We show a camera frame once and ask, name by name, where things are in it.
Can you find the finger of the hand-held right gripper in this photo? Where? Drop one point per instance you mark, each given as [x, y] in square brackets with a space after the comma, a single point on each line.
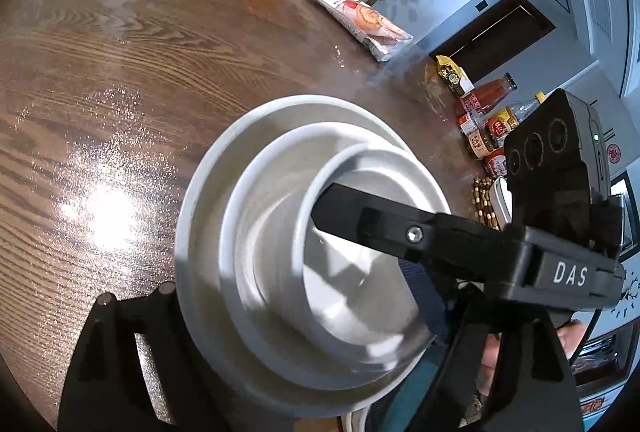
[400, 227]

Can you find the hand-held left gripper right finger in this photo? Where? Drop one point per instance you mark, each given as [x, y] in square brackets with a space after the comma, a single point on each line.
[422, 297]

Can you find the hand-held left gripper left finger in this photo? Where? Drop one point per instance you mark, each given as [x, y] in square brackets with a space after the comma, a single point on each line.
[165, 307]

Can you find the small white bowl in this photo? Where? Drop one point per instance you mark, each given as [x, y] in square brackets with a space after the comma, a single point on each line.
[350, 302]

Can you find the large white bowl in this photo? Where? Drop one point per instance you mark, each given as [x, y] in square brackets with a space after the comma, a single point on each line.
[210, 222]

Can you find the medium white bowl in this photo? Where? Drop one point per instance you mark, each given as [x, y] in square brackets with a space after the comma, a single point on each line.
[260, 212]

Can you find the person's right hand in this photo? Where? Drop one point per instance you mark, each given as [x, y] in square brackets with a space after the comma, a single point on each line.
[572, 337]

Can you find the red label jar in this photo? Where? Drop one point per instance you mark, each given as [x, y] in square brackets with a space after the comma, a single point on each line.
[495, 164]

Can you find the yellow cap oil bottle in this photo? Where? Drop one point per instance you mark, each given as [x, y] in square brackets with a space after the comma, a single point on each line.
[515, 117]

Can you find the brown sauce jar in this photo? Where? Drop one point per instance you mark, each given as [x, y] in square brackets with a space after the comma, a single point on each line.
[479, 143]

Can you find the red sauce bottle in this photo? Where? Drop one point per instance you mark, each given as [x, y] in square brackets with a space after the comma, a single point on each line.
[487, 95]

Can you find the yellow snack packet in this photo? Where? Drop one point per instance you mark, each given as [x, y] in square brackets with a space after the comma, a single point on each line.
[452, 77]

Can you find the dark brown door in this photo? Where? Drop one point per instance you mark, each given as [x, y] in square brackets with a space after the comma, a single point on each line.
[500, 32]

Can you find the plastic snack packet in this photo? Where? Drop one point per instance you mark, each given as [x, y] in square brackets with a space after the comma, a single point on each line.
[360, 17]

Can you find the black wall switch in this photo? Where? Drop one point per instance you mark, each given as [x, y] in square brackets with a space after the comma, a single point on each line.
[482, 5]

